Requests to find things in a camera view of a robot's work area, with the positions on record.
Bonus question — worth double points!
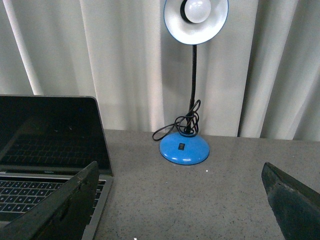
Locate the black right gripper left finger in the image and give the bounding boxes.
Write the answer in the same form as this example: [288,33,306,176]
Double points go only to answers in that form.
[0,161,99,240]

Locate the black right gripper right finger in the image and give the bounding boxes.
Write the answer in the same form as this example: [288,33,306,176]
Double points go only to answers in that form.
[261,162,320,240]

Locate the silver laptop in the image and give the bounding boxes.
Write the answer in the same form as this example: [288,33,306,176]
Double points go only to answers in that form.
[0,95,113,240]

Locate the white curtain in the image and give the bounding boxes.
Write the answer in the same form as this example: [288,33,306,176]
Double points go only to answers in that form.
[0,0,320,141]

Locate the blue desk lamp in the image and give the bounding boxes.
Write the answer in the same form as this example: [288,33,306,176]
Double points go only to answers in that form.
[158,0,229,166]

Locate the black lamp power cable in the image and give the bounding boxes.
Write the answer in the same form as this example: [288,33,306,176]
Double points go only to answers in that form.
[152,99,202,142]

